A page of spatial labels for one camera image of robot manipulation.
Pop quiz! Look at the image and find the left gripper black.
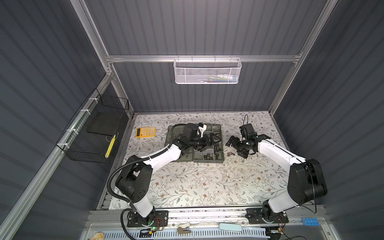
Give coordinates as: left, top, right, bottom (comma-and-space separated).
187, 132, 221, 151

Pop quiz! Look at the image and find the white wire mesh basket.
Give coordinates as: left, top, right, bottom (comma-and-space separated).
173, 58, 242, 85

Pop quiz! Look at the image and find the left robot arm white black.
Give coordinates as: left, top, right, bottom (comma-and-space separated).
108, 123, 222, 220

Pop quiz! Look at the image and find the floral patterned table mat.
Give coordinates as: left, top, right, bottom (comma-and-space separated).
126, 112, 288, 208

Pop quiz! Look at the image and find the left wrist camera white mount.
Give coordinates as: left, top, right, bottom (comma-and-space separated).
197, 123, 207, 138

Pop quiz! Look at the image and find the yellow calculator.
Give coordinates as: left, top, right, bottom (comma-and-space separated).
135, 127, 157, 138

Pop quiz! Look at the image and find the clear green compartment organizer box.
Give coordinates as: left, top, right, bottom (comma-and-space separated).
165, 123, 224, 164

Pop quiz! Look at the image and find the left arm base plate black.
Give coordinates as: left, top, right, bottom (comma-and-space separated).
127, 210, 169, 228

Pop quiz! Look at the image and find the light blue oval object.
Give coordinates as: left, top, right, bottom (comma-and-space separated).
219, 223, 242, 232

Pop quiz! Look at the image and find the black wire mesh basket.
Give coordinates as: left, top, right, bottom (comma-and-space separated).
57, 90, 130, 164

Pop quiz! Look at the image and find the beige tape dispenser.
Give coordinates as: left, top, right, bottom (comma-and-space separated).
177, 223, 191, 235

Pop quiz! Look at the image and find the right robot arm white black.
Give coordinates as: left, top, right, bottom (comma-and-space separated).
226, 124, 328, 223

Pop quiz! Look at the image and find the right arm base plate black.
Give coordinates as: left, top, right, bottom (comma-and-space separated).
245, 207, 289, 224

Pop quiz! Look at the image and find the blue lego brick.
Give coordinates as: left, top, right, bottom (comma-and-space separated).
302, 218, 320, 226

